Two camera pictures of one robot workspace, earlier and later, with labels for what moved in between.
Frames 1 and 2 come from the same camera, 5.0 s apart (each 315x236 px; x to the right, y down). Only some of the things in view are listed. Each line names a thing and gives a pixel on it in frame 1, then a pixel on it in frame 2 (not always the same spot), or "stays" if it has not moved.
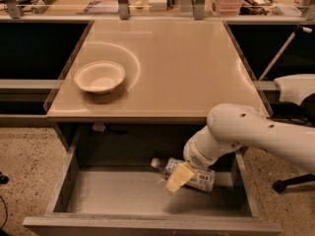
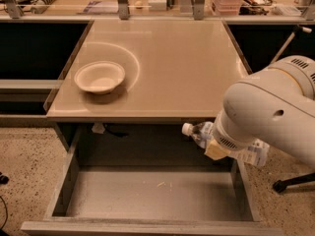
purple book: (101, 7) stays
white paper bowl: (99, 77) stays
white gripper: (194, 156) -> (225, 141)
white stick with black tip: (297, 29) stays
